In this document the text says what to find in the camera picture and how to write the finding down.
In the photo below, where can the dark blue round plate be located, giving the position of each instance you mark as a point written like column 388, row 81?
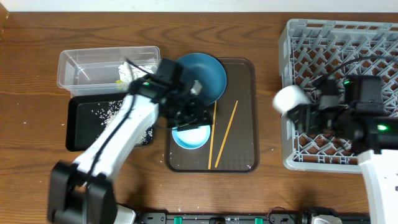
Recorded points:
column 208, row 71

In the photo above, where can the clear plastic bin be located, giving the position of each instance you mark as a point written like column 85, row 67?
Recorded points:
column 94, row 71

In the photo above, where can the grey plastic dishwasher rack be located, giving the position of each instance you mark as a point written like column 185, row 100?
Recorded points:
column 309, row 49

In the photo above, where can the black plastic tray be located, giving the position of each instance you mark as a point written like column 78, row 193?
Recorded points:
column 88, row 117

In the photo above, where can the left wooden chopstick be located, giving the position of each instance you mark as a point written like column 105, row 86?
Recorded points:
column 212, row 136

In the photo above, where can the white paper napkin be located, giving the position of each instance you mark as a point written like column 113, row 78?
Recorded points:
column 129, row 73

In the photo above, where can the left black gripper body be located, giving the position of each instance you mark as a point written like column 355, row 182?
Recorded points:
column 183, row 117

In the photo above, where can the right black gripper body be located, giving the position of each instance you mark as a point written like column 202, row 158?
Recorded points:
column 320, row 118

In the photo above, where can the right wooden chopstick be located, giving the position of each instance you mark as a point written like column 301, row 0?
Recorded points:
column 226, row 134

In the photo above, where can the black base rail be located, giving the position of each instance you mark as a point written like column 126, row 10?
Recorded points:
column 276, row 215

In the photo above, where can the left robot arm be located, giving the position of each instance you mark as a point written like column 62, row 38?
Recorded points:
column 82, row 192

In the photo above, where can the white cup green inside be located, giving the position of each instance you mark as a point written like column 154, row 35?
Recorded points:
column 288, row 98

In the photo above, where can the light blue small bowl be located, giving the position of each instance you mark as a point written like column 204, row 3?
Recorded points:
column 193, row 138

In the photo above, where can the brown plastic serving tray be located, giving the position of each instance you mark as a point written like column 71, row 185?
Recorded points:
column 241, row 151

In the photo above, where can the wooden chopstick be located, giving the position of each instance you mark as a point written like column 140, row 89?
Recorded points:
column 212, row 136
column 226, row 134

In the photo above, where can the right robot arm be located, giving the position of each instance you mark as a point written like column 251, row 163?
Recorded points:
column 373, row 135

